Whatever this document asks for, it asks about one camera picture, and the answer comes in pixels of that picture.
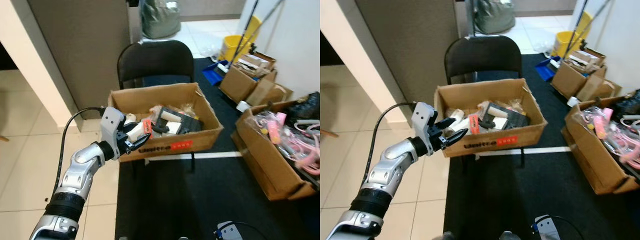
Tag grey sack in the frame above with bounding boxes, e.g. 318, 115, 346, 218
474, 0, 516, 35
140, 0, 182, 40

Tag black fabric bundle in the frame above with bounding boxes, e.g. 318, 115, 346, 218
290, 91, 321, 123
614, 89, 640, 121

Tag blue dustpan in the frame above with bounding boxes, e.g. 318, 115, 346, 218
535, 55, 561, 82
202, 60, 232, 87

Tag cardboard box paper trash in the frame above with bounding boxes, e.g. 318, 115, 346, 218
219, 51, 278, 103
551, 47, 607, 98

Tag black floor mat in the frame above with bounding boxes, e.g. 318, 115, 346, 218
442, 52, 640, 240
115, 57, 321, 240

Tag clear bags pink items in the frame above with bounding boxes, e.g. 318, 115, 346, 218
252, 112, 321, 176
575, 107, 640, 171

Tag large plain cardboard box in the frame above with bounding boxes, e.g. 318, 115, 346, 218
231, 100, 321, 202
561, 96, 640, 196

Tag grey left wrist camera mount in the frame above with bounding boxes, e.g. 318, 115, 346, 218
411, 102, 436, 157
100, 106, 127, 161

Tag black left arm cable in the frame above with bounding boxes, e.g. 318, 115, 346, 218
52, 106, 106, 196
367, 102, 417, 186

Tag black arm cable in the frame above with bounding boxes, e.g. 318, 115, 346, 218
52, 106, 106, 196
235, 221, 271, 240
367, 102, 417, 186
550, 215, 586, 240

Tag yellow mop bucket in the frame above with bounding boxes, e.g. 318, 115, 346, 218
552, 11, 593, 58
221, 15, 262, 63

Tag white floor tape strip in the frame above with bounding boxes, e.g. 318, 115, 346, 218
145, 150, 243, 162
477, 146, 572, 157

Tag dark mop handle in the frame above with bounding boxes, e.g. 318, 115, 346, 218
565, 0, 591, 53
232, 0, 261, 58

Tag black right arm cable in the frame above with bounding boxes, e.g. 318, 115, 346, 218
550, 215, 586, 240
235, 221, 271, 240

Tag white plastic tube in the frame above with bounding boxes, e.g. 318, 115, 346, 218
127, 122, 146, 142
447, 111, 468, 133

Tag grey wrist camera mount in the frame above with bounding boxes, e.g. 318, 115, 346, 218
534, 215, 563, 240
411, 102, 436, 157
100, 106, 127, 161
216, 221, 244, 240

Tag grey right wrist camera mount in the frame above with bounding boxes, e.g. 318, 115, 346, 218
534, 215, 563, 240
216, 221, 244, 240

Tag small open cardboard box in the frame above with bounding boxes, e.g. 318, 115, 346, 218
577, 75, 623, 103
245, 80, 294, 107

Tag black padded chair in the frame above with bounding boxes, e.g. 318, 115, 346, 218
444, 35, 526, 168
116, 40, 196, 173

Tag pink bottle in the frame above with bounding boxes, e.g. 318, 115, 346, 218
270, 112, 287, 145
595, 107, 613, 140

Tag black device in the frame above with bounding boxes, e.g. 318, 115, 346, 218
152, 106, 202, 136
480, 102, 530, 132

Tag cardboard box red label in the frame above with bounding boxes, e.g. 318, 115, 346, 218
107, 82, 224, 162
434, 78, 548, 158

